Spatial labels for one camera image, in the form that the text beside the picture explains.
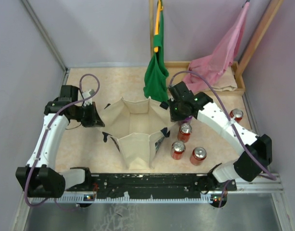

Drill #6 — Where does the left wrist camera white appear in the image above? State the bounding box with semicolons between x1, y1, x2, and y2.
81;89;95;106

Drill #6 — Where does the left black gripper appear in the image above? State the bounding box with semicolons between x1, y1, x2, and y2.
71;102;105;128

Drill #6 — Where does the red soda can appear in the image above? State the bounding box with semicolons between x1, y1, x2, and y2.
190;147;207;166
230;108;244;123
178;123;192;143
171;141;186;160

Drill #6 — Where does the pink hanging cloth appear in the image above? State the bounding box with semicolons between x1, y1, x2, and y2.
188;1;250;86

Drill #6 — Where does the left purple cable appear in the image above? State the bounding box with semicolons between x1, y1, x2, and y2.
24;73;101;212

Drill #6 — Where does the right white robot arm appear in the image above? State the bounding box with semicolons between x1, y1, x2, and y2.
168;82;272;191

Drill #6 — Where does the purple cable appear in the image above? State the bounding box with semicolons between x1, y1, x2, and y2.
24;73;101;212
169;71;277;209

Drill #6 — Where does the wooden tray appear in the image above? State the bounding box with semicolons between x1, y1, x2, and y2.
165;61;245;96

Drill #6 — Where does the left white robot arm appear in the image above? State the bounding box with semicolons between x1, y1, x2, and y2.
15;85;104;198

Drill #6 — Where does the green hanging shirt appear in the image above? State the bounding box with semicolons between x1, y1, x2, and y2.
143;2;169;102

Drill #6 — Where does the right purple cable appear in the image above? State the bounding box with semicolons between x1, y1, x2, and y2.
169;71;277;209

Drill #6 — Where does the beige folded cloth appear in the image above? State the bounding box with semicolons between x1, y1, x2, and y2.
212;66;238;91

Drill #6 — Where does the cream canvas tote bag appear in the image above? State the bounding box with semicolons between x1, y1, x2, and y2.
99;98;174;170

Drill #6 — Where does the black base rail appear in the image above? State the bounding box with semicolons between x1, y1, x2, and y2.
67;173;237;200

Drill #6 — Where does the front purple soda can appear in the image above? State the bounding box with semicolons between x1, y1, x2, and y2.
179;116;192;125

